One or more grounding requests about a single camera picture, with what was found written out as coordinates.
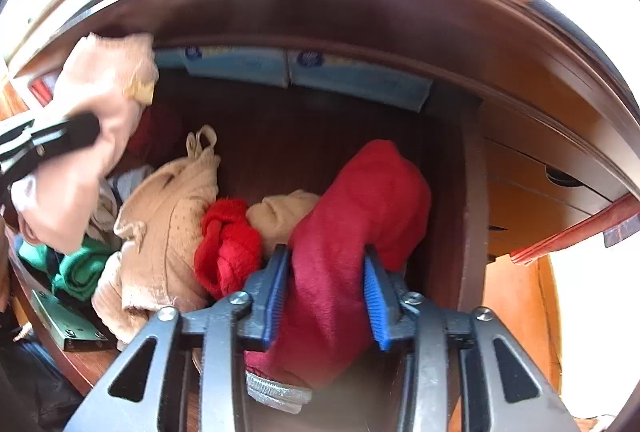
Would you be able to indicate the red box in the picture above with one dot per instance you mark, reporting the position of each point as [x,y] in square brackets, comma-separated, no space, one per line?
[42,89]

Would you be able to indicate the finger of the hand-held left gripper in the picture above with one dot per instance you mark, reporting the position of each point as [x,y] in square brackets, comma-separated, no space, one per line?
[65,131]

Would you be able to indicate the cream ribbed underwear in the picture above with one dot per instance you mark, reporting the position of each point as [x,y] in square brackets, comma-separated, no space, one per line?
[112,297]

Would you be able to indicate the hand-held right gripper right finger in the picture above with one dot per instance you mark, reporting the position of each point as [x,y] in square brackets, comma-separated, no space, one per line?
[377,307]

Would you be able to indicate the dark cloth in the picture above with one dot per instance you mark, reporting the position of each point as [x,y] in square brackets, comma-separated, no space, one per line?
[30,382]

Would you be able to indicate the beige underwear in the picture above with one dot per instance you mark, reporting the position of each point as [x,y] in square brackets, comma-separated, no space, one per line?
[165,232]

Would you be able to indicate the green black striped underwear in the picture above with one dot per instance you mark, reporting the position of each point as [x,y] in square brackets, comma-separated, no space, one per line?
[80,272]

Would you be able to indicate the small tan underwear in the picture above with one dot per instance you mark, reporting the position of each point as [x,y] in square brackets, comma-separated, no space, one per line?
[280,217]

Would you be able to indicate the bright red knit underwear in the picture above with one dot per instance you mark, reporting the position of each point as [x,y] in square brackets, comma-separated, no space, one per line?
[227,252]

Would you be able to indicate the dark wooden drawer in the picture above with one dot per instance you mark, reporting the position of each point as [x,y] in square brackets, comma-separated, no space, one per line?
[300,146]

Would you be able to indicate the blue white tissue pack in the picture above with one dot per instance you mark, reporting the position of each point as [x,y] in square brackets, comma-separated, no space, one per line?
[225,64]
[360,79]

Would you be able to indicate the dark wooden dresser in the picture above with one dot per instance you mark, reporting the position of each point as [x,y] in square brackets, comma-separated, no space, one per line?
[350,1]

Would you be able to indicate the dark red underwear grey waistband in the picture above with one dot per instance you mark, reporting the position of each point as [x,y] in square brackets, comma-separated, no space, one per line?
[350,222]

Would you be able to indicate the red strip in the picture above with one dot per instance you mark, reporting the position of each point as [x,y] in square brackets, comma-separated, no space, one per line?
[575,232]

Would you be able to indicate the pink underwear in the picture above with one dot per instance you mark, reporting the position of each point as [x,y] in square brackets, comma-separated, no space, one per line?
[90,76]

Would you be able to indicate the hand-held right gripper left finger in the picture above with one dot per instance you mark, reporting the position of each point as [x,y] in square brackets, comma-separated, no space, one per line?
[275,297]

